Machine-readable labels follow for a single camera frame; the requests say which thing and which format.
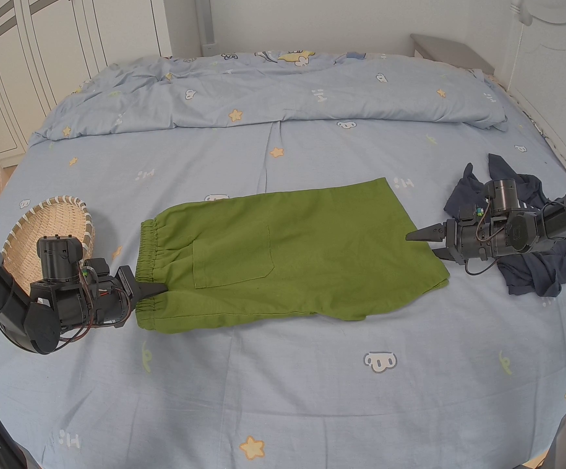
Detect round woven basket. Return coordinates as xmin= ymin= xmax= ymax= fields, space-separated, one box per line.
xmin=1 ymin=196 xmax=95 ymax=282

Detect bed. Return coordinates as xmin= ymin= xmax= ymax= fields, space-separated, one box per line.
xmin=0 ymin=0 xmax=566 ymax=469

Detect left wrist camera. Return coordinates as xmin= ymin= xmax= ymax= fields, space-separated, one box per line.
xmin=83 ymin=258 xmax=111 ymax=285

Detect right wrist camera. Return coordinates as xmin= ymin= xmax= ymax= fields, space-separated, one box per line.
xmin=459 ymin=203 xmax=485 ymax=226

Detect white wardrobe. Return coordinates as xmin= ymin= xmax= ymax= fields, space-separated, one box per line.
xmin=0 ymin=0 xmax=173 ymax=169

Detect white cord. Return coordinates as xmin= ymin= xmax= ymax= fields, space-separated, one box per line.
xmin=506 ymin=20 xmax=528 ymax=92

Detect grey bedside table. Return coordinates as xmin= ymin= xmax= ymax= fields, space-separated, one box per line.
xmin=410 ymin=32 xmax=496 ymax=74

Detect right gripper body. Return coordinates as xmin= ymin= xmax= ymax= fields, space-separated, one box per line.
xmin=444 ymin=214 xmax=509 ymax=263

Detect dark blue printed T-shirt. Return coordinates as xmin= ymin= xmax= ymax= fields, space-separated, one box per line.
xmin=444 ymin=153 xmax=566 ymax=298

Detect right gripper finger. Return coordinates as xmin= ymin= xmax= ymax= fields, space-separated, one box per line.
xmin=431 ymin=247 xmax=460 ymax=266
xmin=405 ymin=222 xmax=448 ymax=243

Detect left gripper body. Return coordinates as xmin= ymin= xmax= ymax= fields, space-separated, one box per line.
xmin=80 ymin=264 xmax=140 ymax=327

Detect pale blue quilt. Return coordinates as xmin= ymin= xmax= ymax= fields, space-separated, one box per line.
xmin=29 ymin=49 xmax=510 ymax=140

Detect grey vertical wall duct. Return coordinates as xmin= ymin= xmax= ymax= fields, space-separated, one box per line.
xmin=192 ymin=0 xmax=216 ymax=53

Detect green shorts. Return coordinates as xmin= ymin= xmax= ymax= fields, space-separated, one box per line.
xmin=134 ymin=177 xmax=451 ymax=336

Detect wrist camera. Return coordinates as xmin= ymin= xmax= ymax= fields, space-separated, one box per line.
xmin=83 ymin=258 xmax=111 ymax=285
xmin=459 ymin=203 xmax=485 ymax=226

